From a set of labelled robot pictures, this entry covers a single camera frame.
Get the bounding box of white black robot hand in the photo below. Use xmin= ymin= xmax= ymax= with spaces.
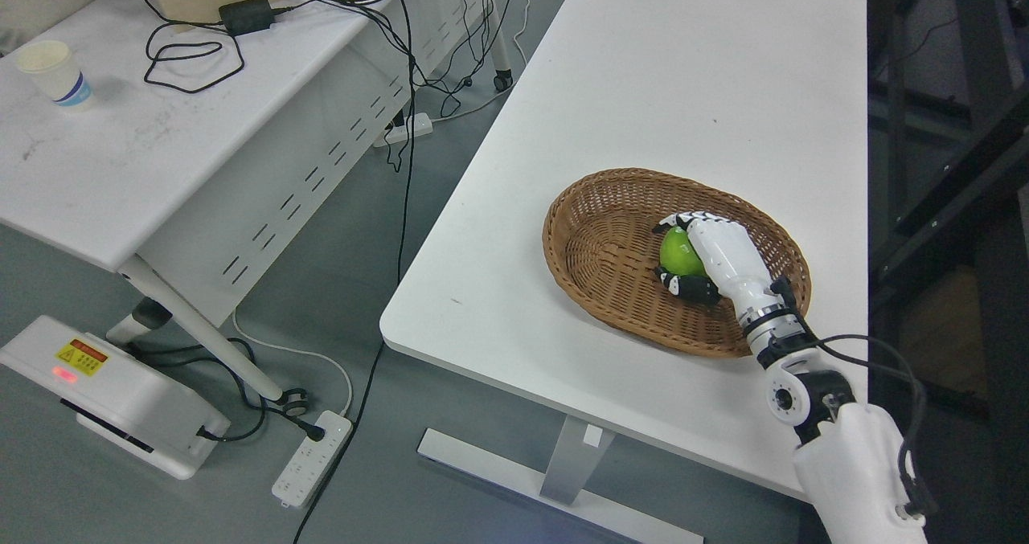
xmin=651 ymin=211 xmax=785 ymax=327

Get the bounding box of green apple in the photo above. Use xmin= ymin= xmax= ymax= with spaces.
xmin=659 ymin=227 xmax=707 ymax=276

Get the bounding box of black metal shelf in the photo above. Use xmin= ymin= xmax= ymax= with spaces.
xmin=867 ymin=0 xmax=1027 ymax=422

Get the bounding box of brown wicker basket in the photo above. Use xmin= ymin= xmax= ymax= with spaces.
xmin=543 ymin=168 xmax=813 ymax=358

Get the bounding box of white standing desk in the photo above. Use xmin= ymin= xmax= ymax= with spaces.
xmin=381 ymin=0 xmax=868 ymax=543

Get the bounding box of white power strip far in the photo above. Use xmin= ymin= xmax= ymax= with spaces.
xmin=372 ymin=112 xmax=434 ymax=148

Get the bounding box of white power strip floor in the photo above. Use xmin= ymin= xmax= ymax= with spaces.
xmin=271 ymin=410 xmax=354 ymax=508

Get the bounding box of black power adapter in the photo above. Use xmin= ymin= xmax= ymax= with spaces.
xmin=218 ymin=0 xmax=276 ymax=36

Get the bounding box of white side table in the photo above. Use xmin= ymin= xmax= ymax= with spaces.
xmin=2 ymin=0 xmax=505 ymax=400

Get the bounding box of white box device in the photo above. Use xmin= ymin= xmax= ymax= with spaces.
xmin=1 ymin=316 xmax=230 ymax=481

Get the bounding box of paper cup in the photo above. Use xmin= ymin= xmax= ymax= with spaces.
xmin=14 ymin=39 xmax=93 ymax=112

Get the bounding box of long black floor cable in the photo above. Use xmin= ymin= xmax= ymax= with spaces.
xmin=291 ymin=0 xmax=419 ymax=544

